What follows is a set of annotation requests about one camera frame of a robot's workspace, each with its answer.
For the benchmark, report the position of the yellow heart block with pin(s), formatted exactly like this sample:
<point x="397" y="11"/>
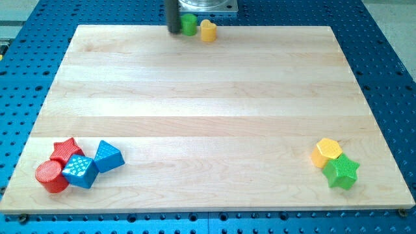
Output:
<point x="207" y="31"/>

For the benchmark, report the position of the green star block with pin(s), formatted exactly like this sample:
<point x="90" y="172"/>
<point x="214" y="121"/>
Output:
<point x="341" y="172"/>

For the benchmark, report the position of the red star block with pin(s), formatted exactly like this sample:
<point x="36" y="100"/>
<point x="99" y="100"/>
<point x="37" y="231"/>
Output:
<point x="63" y="151"/>

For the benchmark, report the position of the light wooden board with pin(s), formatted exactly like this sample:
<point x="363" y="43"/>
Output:
<point x="223" y="126"/>

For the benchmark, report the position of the green cylinder block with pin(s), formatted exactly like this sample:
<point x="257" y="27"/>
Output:
<point x="189" y="24"/>

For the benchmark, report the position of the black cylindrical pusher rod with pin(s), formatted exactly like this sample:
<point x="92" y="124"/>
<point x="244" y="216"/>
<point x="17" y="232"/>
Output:
<point x="173" y="20"/>

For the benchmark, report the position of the blue triangle block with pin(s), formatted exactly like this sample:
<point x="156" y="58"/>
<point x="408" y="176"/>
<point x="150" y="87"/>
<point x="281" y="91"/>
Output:
<point x="107" y="157"/>

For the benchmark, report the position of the yellow hexagon block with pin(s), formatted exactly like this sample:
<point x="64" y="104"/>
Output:
<point x="325" y="150"/>

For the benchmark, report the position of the blue cube block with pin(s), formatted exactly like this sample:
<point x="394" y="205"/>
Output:
<point x="80" y="171"/>

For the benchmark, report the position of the red cylinder block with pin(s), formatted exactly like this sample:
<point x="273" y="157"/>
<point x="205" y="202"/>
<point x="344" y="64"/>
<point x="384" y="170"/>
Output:
<point x="49" y="175"/>

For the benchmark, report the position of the blue perforated table plate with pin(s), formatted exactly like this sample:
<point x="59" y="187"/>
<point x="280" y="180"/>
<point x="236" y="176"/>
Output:
<point x="33" y="58"/>

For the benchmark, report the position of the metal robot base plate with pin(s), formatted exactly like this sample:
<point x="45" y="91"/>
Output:
<point x="208" y="7"/>

